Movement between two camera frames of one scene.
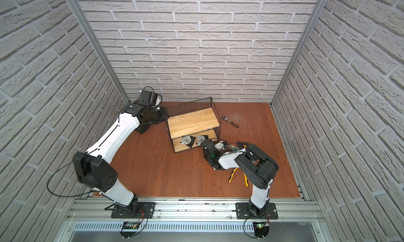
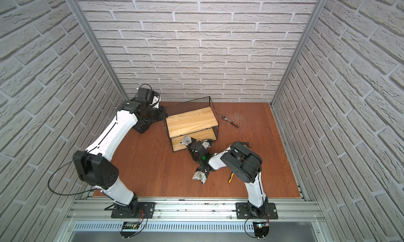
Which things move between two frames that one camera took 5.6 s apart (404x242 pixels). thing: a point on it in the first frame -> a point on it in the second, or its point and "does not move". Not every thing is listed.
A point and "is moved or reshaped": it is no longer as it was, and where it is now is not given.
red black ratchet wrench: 233,123 does not move
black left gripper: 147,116 does not move
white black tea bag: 199,139 is moved or reshaped
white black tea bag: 188,140 does not move
